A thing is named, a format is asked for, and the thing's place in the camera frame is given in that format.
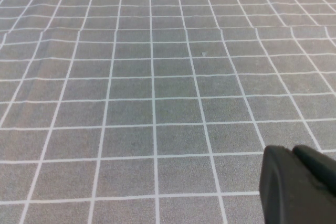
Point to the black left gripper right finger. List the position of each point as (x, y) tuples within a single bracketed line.
[(317, 165)]

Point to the grey white-grid tablecloth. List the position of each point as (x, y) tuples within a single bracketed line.
[(131, 90)]

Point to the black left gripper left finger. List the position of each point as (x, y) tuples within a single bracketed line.
[(286, 195)]

